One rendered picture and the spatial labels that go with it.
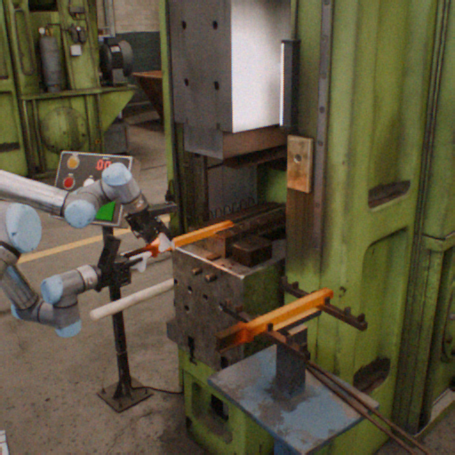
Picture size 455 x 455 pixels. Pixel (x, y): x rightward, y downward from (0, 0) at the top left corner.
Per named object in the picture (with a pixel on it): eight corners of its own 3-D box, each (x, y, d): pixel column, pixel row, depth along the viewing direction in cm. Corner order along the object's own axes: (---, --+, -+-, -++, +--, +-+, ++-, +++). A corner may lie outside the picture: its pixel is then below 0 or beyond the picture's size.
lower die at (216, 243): (225, 258, 192) (224, 235, 189) (188, 243, 205) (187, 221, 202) (301, 227, 218) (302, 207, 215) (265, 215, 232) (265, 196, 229)
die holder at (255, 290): (243, 388, 195) (242, 276, 178) (177, 346, 221) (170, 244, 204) (337, 330, 230) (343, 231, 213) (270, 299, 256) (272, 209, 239)
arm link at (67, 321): (57, 322, 170) (52, 291, 166) (87, 328, 166) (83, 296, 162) (41, 334, 163) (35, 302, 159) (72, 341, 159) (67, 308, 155)
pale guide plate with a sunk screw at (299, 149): (307, 193, 171) (309, 139, 165) (285, 187, 178) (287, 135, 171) (312, 191, 173) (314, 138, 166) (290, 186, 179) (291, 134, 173)
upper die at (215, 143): (222, 159, 179) (222, 131, 175) (184, 150, 192) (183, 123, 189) (305, 139, 205) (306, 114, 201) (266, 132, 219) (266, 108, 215)
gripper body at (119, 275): (120, 275, 176) (87, 287, 169) (118, 251, 173) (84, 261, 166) (133, 283, 171) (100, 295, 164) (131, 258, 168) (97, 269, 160)
